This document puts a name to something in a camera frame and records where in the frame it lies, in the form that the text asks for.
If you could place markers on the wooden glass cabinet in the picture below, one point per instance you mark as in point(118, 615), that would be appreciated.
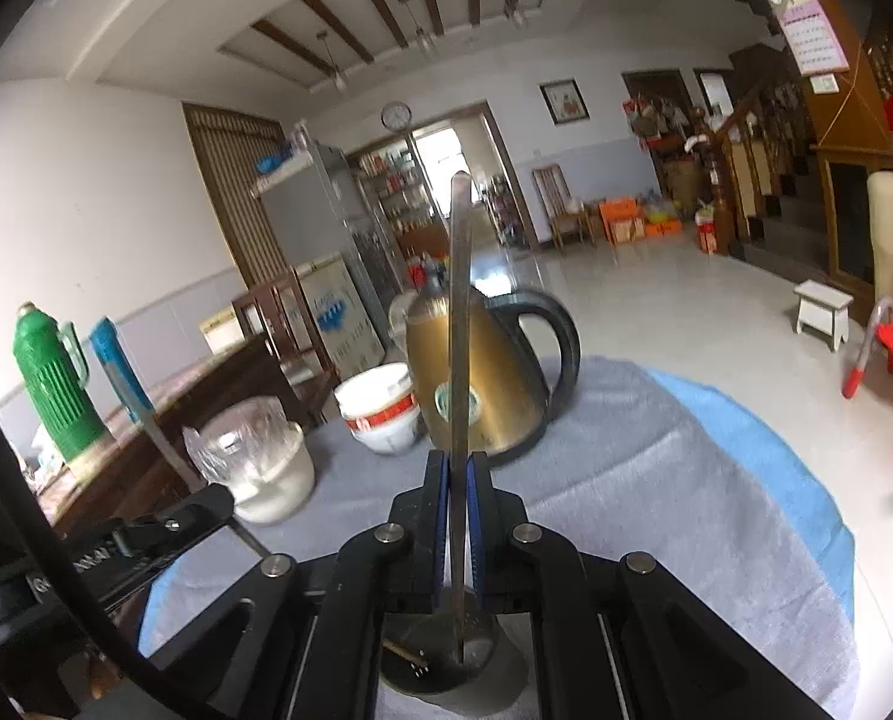
point(266, 315)

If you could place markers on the grey tablecloth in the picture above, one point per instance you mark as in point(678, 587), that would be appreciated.
point(641, 510)

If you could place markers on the gold electric kettle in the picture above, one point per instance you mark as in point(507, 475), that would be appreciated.
point(506, 367)

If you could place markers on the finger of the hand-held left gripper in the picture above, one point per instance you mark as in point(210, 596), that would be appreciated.
point(184, 521)

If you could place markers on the orange boxes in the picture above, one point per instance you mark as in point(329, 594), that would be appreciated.
point(622, 219)

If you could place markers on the metal utensil holder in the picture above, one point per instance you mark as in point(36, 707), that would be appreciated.
point(424, 679)

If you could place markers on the pink wall calendar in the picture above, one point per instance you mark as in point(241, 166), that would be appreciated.
point(813, 34)

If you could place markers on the shelf of goods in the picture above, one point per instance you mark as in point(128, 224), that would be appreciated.
point(405, 195)

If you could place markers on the plain white bowl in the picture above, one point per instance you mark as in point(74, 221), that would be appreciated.
point(375, 390)

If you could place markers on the brown wooden chair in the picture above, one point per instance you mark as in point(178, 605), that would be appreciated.
point(559, 202)

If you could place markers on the framed wall picture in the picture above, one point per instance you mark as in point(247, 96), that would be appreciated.
point(565, 102)

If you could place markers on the silver refrigerator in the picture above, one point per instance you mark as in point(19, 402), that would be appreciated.
point(319, 210)

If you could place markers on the round wall clock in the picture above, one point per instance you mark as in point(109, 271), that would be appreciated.
point(397, 115)

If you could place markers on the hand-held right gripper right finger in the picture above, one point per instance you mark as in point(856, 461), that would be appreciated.
point(479, 532)

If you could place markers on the brown wooden chopstick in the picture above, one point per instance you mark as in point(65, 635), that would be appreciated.
point(405, 654)

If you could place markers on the white step stool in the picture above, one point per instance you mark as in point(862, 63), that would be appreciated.
point(821, 300)

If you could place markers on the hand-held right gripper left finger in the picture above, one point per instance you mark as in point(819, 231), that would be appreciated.
point(436, 532)

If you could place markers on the long steel utensil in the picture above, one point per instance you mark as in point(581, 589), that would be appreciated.
point(461, 315)

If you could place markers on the clear plastic bag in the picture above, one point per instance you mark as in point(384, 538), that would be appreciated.
point(236, 442)

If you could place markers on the wooden slatted door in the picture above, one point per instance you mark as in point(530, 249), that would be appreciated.
point(229, 187)

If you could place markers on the wooden staircase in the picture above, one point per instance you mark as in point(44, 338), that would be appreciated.
point(776, 187)

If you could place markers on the green thermos flask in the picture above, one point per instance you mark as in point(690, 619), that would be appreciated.
point(56, 390)

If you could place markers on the red banded white bowl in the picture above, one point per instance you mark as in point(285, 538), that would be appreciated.
point(386, 420)

